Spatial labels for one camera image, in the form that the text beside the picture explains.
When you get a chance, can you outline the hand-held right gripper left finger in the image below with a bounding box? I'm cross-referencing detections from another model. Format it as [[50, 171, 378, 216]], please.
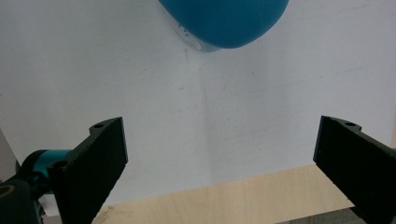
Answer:
[[47, 116, 129, 224]]

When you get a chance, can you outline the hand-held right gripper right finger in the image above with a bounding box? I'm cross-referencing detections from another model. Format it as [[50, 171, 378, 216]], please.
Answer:
[[312, 115, 396, 224]]

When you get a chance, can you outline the blue bottle with white cap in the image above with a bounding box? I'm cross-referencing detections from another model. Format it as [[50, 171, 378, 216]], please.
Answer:
[[158, 0, 290, 53]]

